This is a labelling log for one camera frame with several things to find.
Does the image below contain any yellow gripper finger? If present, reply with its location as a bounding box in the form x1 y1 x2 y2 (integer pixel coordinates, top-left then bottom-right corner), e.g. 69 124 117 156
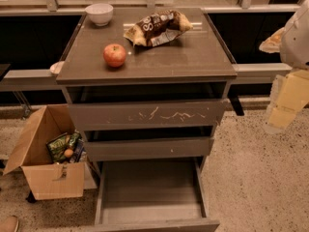
267 70 309 129

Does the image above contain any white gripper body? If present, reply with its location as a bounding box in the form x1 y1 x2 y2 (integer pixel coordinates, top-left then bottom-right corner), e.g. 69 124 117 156
259 28 285 53

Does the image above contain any red apple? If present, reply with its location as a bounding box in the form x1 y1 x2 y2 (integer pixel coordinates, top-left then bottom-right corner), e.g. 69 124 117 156
103 43 126 68

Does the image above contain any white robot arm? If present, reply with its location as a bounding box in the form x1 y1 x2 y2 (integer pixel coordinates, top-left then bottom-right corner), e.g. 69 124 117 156
259 0 309 134

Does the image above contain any grey top drawer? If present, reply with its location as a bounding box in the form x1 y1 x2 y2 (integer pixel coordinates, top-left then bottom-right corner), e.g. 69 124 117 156
69 100 226 131

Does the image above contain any grey drawer cabinet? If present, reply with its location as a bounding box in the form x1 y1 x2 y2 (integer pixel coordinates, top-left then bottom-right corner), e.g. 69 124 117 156
55 7 239 179

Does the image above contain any grey middle drawer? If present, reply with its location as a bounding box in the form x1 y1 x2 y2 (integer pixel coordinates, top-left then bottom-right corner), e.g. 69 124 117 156
85 137 214 161

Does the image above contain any grey open bottom drawer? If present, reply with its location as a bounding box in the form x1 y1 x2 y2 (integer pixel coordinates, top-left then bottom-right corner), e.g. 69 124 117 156
93 158 219 232

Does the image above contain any brown chip bag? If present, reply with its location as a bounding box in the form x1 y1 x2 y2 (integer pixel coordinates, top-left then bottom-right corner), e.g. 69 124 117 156
124 10 193 47

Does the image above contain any white bowl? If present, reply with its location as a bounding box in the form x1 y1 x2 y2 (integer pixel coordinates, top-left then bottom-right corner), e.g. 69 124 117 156
85 3 114 26

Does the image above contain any small orange fruit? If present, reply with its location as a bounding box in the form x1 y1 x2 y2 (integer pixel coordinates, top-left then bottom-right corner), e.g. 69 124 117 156
64 149 73 159

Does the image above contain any green snack bag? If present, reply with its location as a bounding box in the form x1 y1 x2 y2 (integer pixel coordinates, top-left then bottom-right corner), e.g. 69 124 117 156
46 132 69 162

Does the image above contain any cardboard box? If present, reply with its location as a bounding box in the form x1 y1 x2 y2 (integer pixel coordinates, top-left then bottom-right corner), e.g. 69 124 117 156
3 104 84 200

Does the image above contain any shoe tip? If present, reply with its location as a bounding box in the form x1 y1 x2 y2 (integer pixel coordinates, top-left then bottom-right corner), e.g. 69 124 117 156
0 216 19 232

